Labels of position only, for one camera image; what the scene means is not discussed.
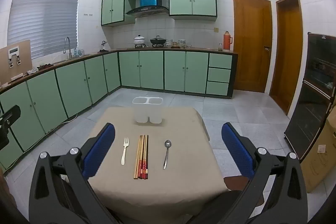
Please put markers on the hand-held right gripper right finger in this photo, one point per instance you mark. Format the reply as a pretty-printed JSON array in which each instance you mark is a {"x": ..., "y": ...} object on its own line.
[{"x": 236, "y": 148}]

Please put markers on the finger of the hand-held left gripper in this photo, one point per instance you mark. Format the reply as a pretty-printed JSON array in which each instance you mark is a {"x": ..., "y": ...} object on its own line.
[
  {"x": 11, "y": 111},
  {"x": 4, "y": 138}
]

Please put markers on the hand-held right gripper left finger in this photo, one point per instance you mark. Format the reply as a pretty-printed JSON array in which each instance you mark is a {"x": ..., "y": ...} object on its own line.
[{"x": 101, "y": 148}]

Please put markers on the cream fork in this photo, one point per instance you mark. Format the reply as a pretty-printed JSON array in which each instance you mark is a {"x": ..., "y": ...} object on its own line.
[{"x": 126, "y": 142}]

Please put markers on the row of mixed chopsticks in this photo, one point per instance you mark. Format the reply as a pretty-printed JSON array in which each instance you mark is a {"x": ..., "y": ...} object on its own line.
[{"x": 141, "y": 158}]

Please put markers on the white plastic utensil holder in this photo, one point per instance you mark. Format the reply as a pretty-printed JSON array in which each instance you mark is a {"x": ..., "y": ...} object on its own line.
[{"x": 143, "y": 113}]

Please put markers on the metal spoon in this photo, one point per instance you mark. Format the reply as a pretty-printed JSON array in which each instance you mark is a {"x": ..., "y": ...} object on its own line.
[{"x": 168, "y": 144}]

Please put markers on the white device on board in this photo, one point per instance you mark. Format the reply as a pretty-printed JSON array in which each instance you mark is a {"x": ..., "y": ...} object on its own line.
[{"x": 14, "y": 52}]

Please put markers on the black chair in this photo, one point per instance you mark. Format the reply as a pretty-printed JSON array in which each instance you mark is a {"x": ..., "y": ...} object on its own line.
[{"x": 215, "y": 208}]

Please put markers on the black glass front cabinet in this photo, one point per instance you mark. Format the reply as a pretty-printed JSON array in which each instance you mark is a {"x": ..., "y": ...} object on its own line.
[{"x": 309, "y": 98}]

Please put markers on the metal sink faucet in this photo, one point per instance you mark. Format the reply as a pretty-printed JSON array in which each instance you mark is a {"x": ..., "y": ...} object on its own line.
[{"x": 68, "y": 41}]

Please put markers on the green base cabinets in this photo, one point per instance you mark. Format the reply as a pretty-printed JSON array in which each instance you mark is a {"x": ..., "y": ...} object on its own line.
[{"x": 152, "y": 69}]

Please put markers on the grey window blind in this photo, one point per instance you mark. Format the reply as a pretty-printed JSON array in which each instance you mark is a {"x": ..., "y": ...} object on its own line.
[{"x": 44, "y": 16}]

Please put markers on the small glass jar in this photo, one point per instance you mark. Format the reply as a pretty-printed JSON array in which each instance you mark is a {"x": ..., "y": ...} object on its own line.
[{"x": 220, "y": 47}]

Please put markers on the brown wooden door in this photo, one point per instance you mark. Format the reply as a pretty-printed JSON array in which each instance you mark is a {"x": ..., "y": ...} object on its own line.
[
  {"x": 249, "y": 43},
  {"x": 287, "y": 56}
]

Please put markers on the orange thermos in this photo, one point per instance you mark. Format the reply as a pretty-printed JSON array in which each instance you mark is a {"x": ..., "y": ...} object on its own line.
[{"x": 226, "y": 41}]

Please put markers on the white lidded pot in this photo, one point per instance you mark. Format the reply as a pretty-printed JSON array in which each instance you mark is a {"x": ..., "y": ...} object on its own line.
[{"x": 139, "y": 40}]

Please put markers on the patterned jar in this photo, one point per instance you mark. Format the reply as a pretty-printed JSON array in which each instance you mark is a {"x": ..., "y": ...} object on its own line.
[{"x": 182, "y": 43}]

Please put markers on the black wok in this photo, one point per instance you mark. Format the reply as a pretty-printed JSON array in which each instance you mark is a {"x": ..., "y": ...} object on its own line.
[{"x": 158, "y": 41}]

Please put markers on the stack of white bowls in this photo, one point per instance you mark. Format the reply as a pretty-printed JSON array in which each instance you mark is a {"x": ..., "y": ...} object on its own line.
[{"x": 169, "y": 43}]

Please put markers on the black range hood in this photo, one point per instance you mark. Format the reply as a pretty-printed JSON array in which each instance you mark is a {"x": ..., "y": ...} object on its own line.
[{"x": 147, "y": 11}]

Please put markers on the small wall tap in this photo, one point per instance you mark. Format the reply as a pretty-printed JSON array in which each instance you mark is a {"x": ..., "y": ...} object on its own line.
[{"x": 104, "y": 43}]

